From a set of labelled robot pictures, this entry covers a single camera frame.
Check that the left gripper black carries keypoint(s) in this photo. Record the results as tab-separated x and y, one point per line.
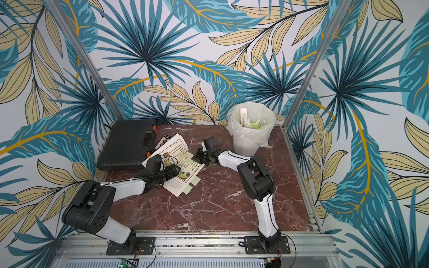
171	175

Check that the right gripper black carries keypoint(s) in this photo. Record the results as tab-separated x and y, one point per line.
203	157

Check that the orange children's book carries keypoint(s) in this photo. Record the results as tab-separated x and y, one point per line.
176	152

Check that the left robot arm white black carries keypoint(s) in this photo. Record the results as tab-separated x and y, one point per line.
89	211

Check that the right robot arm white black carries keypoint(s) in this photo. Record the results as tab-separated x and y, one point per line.
257	183

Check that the green sticky note middle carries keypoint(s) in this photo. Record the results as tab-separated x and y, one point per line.
195	181

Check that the green sticky note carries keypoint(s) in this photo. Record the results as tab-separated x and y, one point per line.
187	189
195	181

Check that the green sticky note bottom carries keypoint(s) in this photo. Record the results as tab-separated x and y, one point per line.
187	189

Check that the black plastic tool case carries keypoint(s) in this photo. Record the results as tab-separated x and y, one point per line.
129	143

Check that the white trash bin with bag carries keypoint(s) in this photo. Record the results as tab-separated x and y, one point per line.
250	125

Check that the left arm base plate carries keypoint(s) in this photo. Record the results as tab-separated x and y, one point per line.
143	246

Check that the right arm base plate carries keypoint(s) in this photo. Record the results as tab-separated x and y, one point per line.
255	245

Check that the aluminium rail frame front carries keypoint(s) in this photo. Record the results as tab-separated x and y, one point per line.
200	250

